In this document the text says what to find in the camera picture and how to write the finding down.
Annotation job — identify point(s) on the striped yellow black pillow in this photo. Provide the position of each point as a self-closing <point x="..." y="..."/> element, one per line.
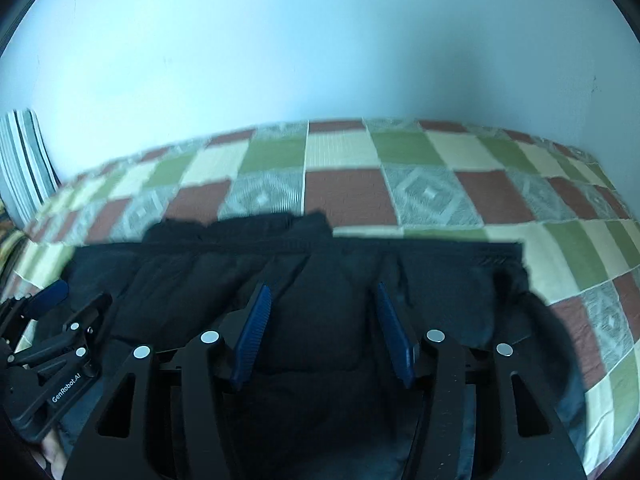
<point x="6" y="245"/>

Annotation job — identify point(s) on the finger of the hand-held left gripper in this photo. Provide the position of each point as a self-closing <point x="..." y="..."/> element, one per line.
<point x="82" y="320"/>
<point x="47" y="296"/>

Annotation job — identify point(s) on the black quilted jacket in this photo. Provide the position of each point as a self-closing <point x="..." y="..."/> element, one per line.
<point x="320" y="270"/>

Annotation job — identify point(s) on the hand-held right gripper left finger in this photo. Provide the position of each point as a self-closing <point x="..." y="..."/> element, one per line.
<point x="252" y="330"/>

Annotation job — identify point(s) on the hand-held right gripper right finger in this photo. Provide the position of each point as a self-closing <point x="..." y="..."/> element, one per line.
<point x="395" y="335"/>

